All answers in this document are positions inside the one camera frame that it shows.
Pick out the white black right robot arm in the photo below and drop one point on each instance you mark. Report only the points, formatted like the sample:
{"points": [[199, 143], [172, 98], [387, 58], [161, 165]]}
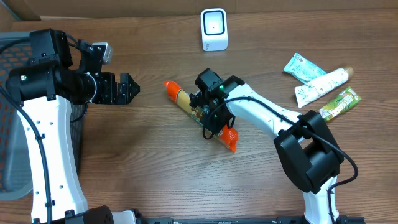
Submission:
{"points": [[305, 146]]}

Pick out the white tube gold cap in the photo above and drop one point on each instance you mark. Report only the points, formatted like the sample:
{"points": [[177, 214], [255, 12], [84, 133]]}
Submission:
{"points": [[322, 85]]}

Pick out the green snack packet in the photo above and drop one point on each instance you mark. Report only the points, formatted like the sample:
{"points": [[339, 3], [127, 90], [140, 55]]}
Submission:
{"points": [[343, 102]]}

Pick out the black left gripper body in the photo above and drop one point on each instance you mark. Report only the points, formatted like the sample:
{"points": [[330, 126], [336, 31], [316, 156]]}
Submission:
{"points": [[109, 88]]}

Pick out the white barcode scanner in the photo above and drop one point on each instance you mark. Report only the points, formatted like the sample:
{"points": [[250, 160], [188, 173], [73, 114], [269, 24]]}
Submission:
{"points": [[214, 29]]}

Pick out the brown cardboard backdrop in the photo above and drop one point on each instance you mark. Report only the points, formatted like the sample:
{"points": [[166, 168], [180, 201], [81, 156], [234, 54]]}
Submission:
{"points": [[30, 10]]}

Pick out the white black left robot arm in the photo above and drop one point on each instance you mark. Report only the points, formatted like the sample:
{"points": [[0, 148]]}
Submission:
{"points": [[60, 73]]}

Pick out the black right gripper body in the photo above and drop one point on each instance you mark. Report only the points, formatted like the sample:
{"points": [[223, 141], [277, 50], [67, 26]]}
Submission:
{"points": [[197, 105]]}

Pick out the teal wet wipes packet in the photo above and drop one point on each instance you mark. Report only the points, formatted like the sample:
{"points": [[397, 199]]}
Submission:
{"points": [[303, 69]]}

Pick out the red spaghetti packet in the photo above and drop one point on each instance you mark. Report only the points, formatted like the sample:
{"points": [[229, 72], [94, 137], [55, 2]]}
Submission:
{"points": [[228, 136]]}

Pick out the grey plastic shopping basket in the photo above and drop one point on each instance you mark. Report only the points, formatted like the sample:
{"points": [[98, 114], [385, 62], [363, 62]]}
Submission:
{"points": [[16, 178]]}

